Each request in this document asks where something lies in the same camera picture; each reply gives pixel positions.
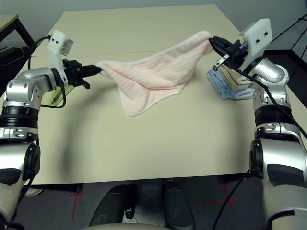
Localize beige folded towel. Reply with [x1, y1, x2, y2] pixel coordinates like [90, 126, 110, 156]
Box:
[217, 66, 252, 92]

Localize dark grey robot left leg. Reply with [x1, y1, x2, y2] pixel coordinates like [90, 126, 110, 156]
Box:
[90, 184, 125, 227]

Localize black metal frame stand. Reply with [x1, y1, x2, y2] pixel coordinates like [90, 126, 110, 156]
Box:
[263, 13, 307, 72]

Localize power adapter with white cable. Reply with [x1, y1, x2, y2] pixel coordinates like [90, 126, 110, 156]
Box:
[0, 46, 24, 57]

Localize light blue folded towel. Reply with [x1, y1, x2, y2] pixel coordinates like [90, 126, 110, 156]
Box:
[206, 69, 255, 100]

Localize dark grey robot right leg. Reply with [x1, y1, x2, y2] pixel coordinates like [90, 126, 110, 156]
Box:
[163, 181, 192, 230]

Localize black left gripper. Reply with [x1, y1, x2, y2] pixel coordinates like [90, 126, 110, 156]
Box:
[62, 59, 103, 90]

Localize beige robot torso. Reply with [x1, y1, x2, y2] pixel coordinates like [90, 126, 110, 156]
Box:
[81, 222, 168, 230]

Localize beige side table black legs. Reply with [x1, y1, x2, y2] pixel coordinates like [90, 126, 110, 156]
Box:
[0, 14, 36, 52]

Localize green folded towel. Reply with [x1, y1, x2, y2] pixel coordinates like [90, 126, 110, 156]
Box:
[40, 85, 77, 107]

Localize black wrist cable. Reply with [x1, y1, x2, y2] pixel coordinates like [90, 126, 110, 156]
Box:
[213, 51, 307, 230]
[28, 35, 67, 110]

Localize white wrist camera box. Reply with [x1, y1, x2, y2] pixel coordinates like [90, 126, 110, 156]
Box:
[239, 19, 273, 72]
[47, 30, 74, 86]

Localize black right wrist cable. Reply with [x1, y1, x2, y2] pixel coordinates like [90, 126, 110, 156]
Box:
[213, 51, 307, 230]

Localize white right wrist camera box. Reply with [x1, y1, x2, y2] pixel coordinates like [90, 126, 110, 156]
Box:
[239, 19, 273, 72]

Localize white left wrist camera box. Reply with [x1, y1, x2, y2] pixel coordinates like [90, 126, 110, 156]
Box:
[47, 30, 74, 86]

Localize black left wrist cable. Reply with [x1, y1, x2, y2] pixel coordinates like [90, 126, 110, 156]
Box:
[28, 35, 67, 110]

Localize pink terry towel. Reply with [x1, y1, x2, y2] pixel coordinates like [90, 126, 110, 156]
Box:
[95, 30, 214, 118]

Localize dark grey robot leg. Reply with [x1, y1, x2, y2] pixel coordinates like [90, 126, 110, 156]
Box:
[90, 184, 125, 227]
[163, 181, 192, 230]

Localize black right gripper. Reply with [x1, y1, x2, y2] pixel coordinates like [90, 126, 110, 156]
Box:
[208, 35, 249, 72]

